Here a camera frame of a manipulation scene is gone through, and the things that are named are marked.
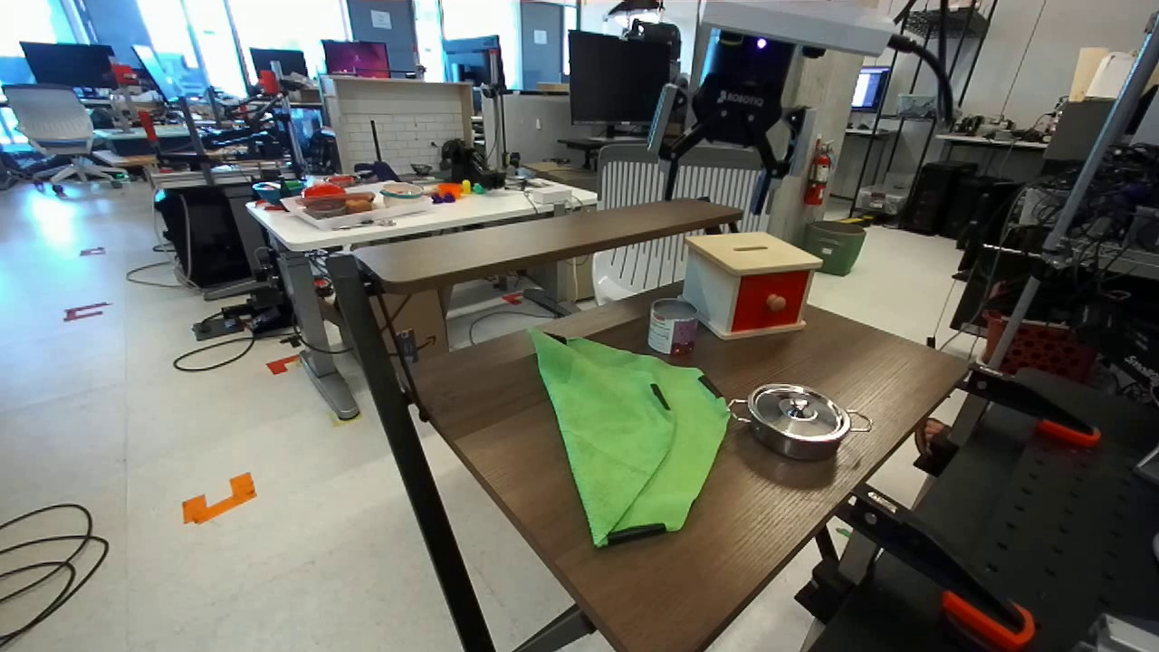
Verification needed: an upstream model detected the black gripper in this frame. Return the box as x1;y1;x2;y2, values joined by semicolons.
643;31;812;217

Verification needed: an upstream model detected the grey mesh panel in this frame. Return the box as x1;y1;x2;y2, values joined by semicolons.
590;138;782;303

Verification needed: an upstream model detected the red fire extinguisher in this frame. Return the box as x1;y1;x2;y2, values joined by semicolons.
800;133;839;209

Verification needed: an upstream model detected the large black monitor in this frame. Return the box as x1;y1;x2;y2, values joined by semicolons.
563;24;679;127

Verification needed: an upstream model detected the wooden box with red drawer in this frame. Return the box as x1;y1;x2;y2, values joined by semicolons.
679;228;824;344

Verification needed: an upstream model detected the green bin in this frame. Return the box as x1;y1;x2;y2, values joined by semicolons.
802;214;869;280

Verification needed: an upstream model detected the small blue lit screen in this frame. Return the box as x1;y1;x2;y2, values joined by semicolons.
848;62;895;117

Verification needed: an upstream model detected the brown wooden raised shelf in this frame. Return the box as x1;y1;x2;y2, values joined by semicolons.
324;196;744;292

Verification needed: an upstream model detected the black metal shelf rack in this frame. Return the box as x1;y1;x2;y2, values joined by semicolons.
848;0;1006;220

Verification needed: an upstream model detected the background computer monitor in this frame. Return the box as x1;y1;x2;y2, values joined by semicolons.
16;40;119;89
245;47;311;82
319;37;394;82
438;31;505;89

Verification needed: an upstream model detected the steel pot with lid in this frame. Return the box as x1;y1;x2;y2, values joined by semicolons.
723;382;872;465

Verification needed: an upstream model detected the green cloth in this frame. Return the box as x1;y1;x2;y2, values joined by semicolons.
523;326;736;549

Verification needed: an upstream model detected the white desk partition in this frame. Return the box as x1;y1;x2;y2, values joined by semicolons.
324;77;479;179

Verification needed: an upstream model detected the white desk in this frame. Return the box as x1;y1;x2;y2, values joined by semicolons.
243;179;602;423

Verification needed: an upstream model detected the beige cardboard box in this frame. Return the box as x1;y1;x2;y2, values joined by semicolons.
1063;44;1145;105

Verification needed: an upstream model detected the red plastic crate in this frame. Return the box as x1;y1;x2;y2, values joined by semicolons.
980;315;1097;386

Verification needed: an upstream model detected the red orange tray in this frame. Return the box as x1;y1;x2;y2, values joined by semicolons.
292;179;379;226

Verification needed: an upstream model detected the black perforated board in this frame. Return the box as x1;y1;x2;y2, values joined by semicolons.
807;365;1159;652

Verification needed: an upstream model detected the black under desk cabinet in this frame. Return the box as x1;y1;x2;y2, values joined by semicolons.
153;185;257;292

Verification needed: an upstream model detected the orange floor tape marker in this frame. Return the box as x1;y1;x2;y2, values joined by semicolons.
176;470;261;530

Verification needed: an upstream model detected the white office chair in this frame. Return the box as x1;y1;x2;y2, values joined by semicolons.
0;82;131;196

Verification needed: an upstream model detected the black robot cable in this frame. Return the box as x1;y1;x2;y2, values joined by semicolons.
884;0;969;129

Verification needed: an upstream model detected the orange handled black clamp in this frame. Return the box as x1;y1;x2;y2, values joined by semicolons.
954;360;1105;453
829;487;1043;652

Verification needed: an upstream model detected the black metal table frame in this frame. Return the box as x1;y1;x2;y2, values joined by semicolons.
322;249;602;652

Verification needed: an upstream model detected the black looped floor cable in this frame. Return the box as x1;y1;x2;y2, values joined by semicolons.
168;330;263;377

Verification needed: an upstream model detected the black coiled floor cable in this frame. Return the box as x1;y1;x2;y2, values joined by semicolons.
0;499;115;648

